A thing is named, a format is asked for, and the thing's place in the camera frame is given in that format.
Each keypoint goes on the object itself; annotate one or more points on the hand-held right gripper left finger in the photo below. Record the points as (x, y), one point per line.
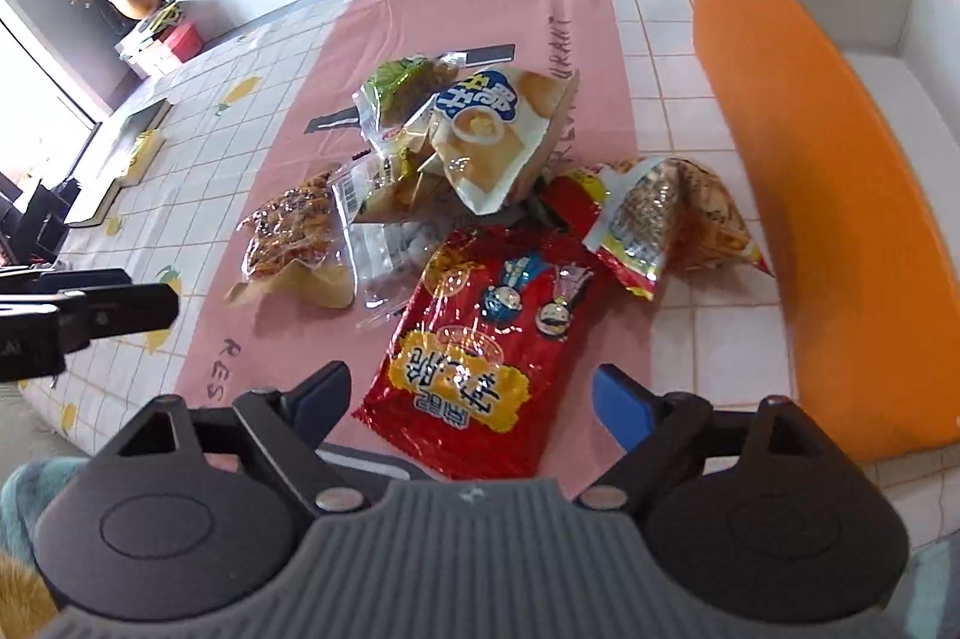
(326, 393)

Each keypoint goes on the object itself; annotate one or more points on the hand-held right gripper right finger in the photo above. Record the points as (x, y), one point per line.
(619, 405)

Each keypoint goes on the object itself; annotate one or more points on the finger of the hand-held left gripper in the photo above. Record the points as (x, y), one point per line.
(120, 309)
(75, 279)

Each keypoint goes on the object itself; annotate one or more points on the large red foil snack bag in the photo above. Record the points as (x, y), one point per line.
(480, 346)

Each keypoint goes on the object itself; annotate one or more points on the clear packet of brown snacks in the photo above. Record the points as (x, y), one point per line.
(289, 226)

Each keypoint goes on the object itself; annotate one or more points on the red and yellow peanut bag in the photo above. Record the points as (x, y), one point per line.
(660, 211)

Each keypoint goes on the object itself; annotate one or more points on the small yellow snack packets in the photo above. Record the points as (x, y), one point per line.
(405, 185)

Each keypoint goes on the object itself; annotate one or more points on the beige chips bag blue label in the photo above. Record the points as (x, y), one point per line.
(491, 159)

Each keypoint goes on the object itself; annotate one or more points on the orange cardboard box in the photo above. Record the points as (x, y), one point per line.
(825, 196)

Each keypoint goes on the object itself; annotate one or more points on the green and white snack bag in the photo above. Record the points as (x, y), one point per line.
(397, 84)

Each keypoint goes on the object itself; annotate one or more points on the dark chair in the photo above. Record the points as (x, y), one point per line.
(37, 219)

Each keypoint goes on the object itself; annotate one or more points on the grey flat tray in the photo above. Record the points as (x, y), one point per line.
(105, 174)

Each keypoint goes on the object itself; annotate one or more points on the yellow flat object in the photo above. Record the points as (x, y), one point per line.
(142, 153)

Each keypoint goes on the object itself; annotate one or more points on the teal cloth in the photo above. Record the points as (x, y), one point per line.
(26, 489)

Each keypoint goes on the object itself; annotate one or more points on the orange furry thing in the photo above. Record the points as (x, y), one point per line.
(22, 598)

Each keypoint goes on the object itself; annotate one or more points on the pink storage box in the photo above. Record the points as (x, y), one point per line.
(184, 41)

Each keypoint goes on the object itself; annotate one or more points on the pink printed table runner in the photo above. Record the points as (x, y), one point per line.
(450, 9)

